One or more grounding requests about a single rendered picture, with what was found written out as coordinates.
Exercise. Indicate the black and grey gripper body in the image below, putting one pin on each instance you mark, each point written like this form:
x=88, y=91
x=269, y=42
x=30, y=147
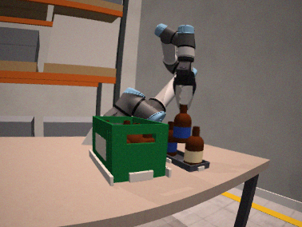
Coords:
x=185, y=80

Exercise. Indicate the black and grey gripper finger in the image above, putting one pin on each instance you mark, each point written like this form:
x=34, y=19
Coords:
x=177, y=91
x=191, y=90

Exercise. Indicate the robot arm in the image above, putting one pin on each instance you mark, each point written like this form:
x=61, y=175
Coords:
x=133, y=103

